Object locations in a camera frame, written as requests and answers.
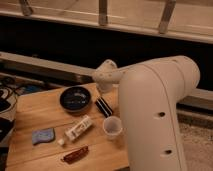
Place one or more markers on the black white striped eraser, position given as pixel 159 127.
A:
pixel 103 107

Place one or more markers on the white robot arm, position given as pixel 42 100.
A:
pixel 147 96

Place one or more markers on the black round bowl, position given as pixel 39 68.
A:
pixel 75 99

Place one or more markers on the white tube with cap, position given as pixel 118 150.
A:
pixel 76 131

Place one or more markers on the red brown snack wrapper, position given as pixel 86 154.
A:
pixel 75 155

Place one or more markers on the blue sponge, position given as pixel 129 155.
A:
pixel 43 136

